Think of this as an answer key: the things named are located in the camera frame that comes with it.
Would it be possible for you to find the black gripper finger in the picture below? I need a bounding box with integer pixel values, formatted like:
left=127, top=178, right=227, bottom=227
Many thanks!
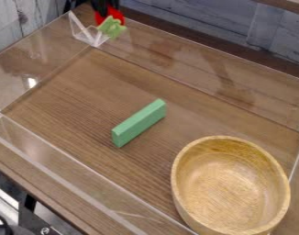
left=91, top=0, right=120, bottom=15

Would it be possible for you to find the red plush strawberry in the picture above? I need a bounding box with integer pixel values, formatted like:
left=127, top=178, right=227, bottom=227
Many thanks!
left=93, top=6, right=127, bottom=39

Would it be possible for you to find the green rectangular block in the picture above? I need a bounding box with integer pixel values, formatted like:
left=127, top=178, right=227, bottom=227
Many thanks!
left=112, top=99, right=167, bottom=148

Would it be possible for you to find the black table leg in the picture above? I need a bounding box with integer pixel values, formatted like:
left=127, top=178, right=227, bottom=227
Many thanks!
left=23, top=194, right=37, bottom=212

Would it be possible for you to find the wooden bowl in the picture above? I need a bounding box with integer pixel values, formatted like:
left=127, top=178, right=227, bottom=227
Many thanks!
left=171, top=136, right=291, bottom=235

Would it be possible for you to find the clear acrylic corner bracket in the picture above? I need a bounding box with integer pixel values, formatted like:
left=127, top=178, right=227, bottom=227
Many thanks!
left=67, top=11, right=111, bottom=48

